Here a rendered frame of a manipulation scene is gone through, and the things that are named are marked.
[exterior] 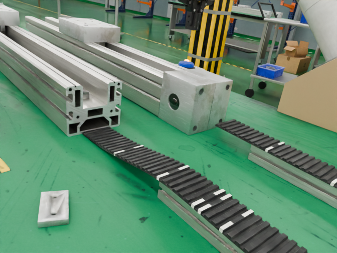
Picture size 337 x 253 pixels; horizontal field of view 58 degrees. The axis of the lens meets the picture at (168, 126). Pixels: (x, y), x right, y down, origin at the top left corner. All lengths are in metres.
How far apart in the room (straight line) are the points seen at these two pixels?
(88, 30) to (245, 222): 0.65
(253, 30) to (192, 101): 8.59
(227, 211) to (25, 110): 0.43
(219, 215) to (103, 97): 0.31
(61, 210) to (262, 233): 0.21
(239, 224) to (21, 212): 0.23
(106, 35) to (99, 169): 0.51
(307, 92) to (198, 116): 0.29
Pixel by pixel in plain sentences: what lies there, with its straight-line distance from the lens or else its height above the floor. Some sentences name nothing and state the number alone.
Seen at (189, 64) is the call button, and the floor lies 0.85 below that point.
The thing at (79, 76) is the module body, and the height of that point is 0.85.
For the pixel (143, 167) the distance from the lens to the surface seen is 0.38.
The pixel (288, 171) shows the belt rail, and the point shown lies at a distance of 0.49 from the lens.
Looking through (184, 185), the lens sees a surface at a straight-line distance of 0.35.
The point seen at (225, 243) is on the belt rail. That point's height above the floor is 0.79.
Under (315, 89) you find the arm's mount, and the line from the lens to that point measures 0.74.
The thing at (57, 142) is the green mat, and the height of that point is 0.78.
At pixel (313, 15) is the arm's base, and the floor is 1.00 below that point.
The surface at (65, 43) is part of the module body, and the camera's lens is 0.96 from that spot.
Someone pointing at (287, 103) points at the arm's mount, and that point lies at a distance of 0.77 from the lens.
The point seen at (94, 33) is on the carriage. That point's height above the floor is 0.89.
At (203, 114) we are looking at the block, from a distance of 0.56.
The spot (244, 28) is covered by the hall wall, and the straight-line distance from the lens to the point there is 9.25.
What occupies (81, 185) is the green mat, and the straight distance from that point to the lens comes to 0.40.
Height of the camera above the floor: 1.02
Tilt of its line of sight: 24 degrees down
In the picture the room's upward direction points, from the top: 8 degrees clockwise
